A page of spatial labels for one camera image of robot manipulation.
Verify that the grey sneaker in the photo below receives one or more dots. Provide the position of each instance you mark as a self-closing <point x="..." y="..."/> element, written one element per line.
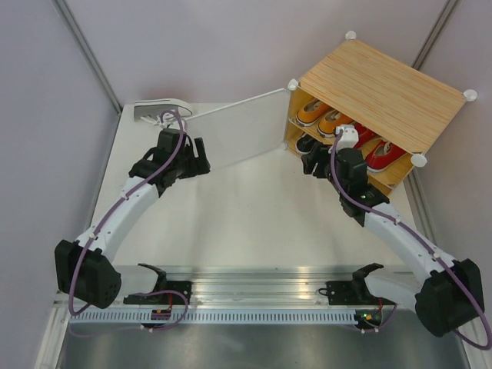
<point x="155" y="111"/>

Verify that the red sneaker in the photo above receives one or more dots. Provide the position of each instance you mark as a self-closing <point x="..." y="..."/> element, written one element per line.
<point x="382" y="156"/>
<point x="364" y="135"/>

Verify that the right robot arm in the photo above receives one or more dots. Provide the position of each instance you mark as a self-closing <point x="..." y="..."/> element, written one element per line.
<point x="443" y="292"/>

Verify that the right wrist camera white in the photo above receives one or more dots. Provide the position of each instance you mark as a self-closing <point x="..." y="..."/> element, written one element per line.
<point x="346" y="136"/>

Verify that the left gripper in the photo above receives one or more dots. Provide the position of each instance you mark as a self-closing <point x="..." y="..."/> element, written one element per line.
<point x="198" y="165"/>

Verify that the white cabinet door panel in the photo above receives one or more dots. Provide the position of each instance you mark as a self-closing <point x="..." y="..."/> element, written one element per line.
<point x="242" y="130"/>

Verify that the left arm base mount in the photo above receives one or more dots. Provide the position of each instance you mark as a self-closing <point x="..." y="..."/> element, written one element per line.
<point x="146" y="284"/>

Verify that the wooden shoe cabinet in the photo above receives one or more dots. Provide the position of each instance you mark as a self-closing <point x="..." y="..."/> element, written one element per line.
<point x="401" y="104"/>

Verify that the white slotted cable duct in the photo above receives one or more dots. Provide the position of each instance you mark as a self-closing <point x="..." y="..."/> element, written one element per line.
<point x="218" y="316"/>

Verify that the black sneaker white laces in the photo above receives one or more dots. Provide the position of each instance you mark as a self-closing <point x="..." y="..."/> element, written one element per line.
<point x="321" y="149"/>

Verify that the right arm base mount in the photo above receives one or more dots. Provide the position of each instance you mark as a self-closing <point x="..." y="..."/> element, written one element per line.
<point x="341" y="293"/>

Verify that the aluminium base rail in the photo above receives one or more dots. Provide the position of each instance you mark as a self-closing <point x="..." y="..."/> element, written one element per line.
<point x="234" y="284"/>

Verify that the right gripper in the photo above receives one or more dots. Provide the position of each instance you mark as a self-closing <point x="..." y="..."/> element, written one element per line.
<point x="309" y="161"/>

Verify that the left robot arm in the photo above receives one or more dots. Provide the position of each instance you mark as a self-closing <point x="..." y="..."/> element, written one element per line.
<point x="84" y="268"/>

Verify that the orange sneaker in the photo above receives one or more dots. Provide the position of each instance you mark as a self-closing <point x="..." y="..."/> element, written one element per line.
<point x="311" y="112"/>
<point x="328" y="123"/>

